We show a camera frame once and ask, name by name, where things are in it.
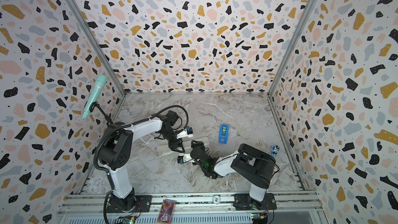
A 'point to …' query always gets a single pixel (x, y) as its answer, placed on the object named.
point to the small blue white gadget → (274, 149)
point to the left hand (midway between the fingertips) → (186, 146)
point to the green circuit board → (129, 221)
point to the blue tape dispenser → (224, 134)
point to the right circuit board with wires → (259, 218)
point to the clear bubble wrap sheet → (155, 169)
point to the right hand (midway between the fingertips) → (197, 144)
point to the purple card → (166, 212)
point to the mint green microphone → (94, 94)
